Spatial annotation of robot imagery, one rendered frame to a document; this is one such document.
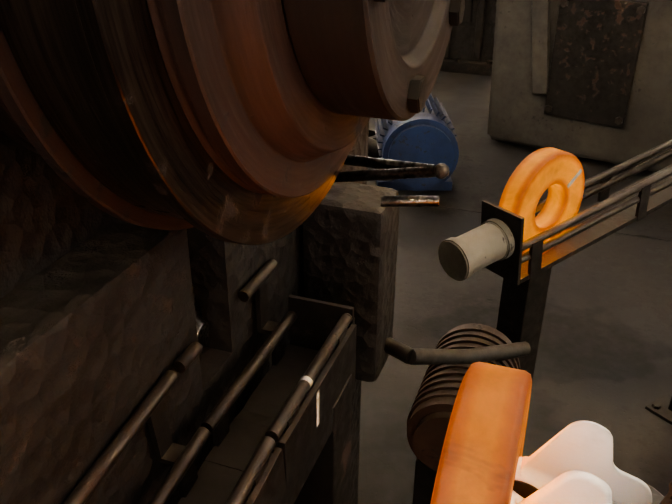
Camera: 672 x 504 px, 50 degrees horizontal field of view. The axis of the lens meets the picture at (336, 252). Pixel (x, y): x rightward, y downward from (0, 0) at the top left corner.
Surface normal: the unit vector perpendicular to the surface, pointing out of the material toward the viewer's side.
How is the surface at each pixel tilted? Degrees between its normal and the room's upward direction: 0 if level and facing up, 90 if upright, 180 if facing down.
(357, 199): 0
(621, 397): 0
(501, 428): 14
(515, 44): 90
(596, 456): 88
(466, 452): 25
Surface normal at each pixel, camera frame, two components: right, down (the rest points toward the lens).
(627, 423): 0.00, -0.88
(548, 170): 0.61, 0.37
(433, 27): 0.21, -0.47
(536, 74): -0.55, 0.39
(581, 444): -0.27, 0.42
